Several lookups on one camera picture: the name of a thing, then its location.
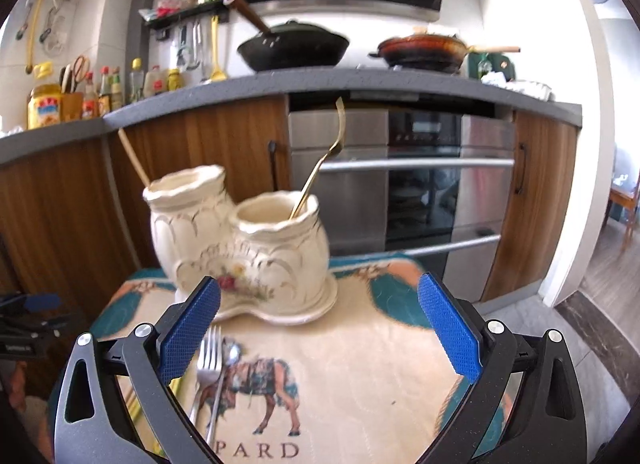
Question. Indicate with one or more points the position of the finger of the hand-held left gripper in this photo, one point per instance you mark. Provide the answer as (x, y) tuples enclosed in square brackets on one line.
[(37, 302)]

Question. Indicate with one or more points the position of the wooden corner cabinet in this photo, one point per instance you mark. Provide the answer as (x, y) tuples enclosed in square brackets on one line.
[(55, 224)]

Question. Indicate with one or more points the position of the hanging metal kitchen tools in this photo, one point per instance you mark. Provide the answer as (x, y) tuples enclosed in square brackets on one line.
[(190, 48)]

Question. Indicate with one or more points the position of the knife block with scissors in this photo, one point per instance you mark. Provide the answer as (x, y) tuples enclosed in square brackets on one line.
[(72, 103)]

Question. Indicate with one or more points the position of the green label sauce bottle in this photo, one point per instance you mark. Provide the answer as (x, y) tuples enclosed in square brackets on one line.
[(116, 91)]

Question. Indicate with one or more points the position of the brown frying pan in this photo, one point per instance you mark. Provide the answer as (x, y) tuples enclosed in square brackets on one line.
[(420, 51)]

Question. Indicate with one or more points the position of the dark green kettle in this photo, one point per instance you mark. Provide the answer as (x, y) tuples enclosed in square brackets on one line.
[(492, 66)]

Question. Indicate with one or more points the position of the black wall shelf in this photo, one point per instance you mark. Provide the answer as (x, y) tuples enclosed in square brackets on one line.
[(190, 14)]

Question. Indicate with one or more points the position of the yellow long hanging utensil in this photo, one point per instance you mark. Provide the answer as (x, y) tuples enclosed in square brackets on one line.
[(34, 33)]

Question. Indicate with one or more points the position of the clear bottle yellow cap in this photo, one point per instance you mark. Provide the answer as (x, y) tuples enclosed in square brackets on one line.
[(136, 83)]

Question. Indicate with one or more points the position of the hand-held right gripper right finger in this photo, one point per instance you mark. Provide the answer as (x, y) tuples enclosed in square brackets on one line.
[(450, 329)]

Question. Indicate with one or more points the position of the gold fork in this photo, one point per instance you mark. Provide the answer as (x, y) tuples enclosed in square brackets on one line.
[(312, 178)]

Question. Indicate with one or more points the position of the wooden chopstick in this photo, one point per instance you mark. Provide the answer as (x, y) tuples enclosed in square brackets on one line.
[(134, 156)]

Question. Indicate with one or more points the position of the stainless steel built-in oven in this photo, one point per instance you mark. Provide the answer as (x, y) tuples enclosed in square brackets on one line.
[(425, 194)]

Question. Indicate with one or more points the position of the large yellow jar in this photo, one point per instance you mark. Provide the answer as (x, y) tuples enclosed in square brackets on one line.
[(44, 108)]

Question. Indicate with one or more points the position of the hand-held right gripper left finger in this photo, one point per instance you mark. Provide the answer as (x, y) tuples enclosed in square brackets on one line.
[(190, 329)]

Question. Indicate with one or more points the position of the silver spoon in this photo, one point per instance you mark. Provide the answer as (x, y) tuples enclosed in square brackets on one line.
[(231, 356)]

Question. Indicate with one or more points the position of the wooden chair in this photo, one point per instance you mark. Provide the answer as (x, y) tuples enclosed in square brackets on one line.
[(625, 204)]

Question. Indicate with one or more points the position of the dark sauce bottle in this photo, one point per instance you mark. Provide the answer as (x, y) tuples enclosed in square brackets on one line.
[(104, 93)]

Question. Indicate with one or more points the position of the white crumpled cloth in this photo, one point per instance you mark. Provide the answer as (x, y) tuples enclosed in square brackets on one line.
[(525, 86)]

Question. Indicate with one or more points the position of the horse printed quilted mat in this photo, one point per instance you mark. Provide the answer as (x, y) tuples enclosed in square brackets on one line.
[(350, 369)]

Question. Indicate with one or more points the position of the grey kitchen countertop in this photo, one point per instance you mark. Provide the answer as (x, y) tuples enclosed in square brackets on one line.
[(250, 86)]

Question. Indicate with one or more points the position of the cream ceramic double utensil holder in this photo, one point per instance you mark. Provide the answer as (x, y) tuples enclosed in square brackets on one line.
[(280, 244)]

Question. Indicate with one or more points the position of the red cap sauce bottle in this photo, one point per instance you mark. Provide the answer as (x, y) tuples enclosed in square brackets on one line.
[(90, 101)]

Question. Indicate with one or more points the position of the small yellow bottle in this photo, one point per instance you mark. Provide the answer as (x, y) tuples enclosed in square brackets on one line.
[(173, 81)]

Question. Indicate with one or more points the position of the black wok with lid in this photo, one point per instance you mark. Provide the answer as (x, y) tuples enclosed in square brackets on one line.
[(295, 51)]

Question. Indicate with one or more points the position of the narrow wooden cabinet door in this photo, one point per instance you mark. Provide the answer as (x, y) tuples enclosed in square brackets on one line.
[(545, 204)]

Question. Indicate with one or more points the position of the yellow hanging spatula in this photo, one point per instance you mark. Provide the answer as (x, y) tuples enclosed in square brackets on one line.
[(216, 51)]

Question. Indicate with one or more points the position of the white bottle red label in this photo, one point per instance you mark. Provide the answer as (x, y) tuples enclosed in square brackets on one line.
[(155, 82)]

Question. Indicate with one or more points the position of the silver fork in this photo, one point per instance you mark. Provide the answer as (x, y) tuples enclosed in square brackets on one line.
[(210, 354)]

